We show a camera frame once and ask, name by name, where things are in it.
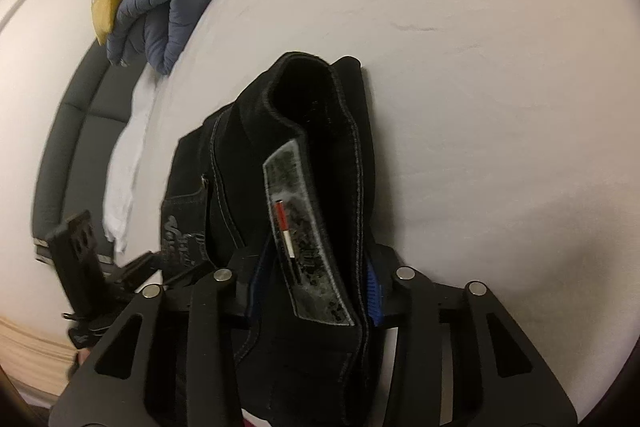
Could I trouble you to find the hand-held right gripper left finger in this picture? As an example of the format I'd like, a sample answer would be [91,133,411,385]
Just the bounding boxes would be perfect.
[47,263,268,427]

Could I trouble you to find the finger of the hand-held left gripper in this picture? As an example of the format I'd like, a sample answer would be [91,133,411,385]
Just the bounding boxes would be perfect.
[44,209,110,324]
[102,250,211,294]

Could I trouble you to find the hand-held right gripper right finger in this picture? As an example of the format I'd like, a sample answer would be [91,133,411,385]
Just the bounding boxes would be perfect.
[366,252,582,427]

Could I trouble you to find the black pants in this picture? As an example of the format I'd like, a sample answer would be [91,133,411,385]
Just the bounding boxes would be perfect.
[160,51,397,427]

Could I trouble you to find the white pillow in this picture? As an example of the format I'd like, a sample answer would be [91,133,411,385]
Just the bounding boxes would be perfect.
[102,66,167,254]

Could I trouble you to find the grey padded headboard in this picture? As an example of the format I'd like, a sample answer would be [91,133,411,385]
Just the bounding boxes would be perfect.
[32,39,152,264]

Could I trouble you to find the bed with white sheet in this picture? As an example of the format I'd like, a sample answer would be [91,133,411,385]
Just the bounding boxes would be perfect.
[102,0,640,427]

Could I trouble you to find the rolled blue duvet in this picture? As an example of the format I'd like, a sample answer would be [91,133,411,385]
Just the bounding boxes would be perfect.
[105,0,231,76]

